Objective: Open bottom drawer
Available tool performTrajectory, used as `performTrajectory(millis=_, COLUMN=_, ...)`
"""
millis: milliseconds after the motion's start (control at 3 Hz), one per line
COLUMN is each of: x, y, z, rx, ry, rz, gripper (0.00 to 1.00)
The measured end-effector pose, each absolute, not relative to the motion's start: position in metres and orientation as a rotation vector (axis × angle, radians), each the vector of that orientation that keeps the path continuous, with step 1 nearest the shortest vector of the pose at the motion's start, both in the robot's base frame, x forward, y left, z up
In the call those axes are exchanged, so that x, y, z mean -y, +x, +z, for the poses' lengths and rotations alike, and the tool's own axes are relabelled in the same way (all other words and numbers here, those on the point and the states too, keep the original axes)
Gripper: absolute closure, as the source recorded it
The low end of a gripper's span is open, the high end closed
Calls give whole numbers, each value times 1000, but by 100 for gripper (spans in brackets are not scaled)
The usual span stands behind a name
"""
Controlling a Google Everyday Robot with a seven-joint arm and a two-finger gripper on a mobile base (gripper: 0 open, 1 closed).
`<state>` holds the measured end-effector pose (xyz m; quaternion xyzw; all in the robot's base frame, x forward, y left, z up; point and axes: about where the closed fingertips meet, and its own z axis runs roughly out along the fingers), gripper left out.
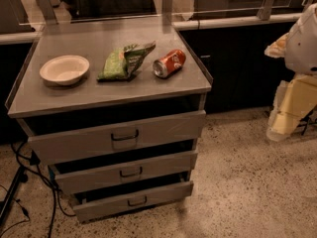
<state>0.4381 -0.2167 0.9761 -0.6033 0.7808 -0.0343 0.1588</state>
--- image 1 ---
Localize grey bottom drawer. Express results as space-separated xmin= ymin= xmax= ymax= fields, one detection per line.
xmin=73 ymin=180 xmax=193 ymax=222

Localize grey drawer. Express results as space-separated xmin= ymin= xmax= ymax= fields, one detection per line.
xmin=29 ymin=110 xmax=206 ymax=165
xmin=55 ymin=150 xmax=198 ymax=194
xmin=73 ymin=180 xmax=193 ymax=222

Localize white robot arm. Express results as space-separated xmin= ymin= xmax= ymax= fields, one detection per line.
xmin=264 ymin=3 xmax=317 ymax=142

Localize grey drawer cabinet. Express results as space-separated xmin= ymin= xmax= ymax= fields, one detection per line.
xmin=8 ymin=17 xmax=211 ymax=209

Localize grey middle drawer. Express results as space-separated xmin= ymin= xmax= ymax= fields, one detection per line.
xmin=55 ymin=150 xmax=198 ymax=194

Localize grey top drawer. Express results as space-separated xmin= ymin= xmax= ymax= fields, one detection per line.
xmin=29 ymin=110 xmax=206 ymax=165

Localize red soda can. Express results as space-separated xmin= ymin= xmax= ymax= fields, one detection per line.
xmin=153 ymin=49 xmax=186 ymax=78

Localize green chip bag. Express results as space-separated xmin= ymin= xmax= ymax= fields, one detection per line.
xmin=97 ymin=42 xmax=156 ymax=81

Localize white paper bowl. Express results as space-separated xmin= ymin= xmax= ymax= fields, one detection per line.
xmin=40 ymin=56 xmax=90 ymax=86

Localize person in dark clothes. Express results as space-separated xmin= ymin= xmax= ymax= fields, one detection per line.
xmin=60 ymin=0 xmax=157 ymax=19

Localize black tripod leg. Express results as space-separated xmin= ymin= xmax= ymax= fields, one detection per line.
xmin=0 ymin=167 xmax=28 ymax=226

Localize white horizontal rail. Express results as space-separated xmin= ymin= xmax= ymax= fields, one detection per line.
xmin=0 ymin=13 xmax=301 ymax=45

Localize black floor cables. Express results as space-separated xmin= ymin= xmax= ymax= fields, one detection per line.
xmin=0 ymin=141 xmax=77 ymax=238

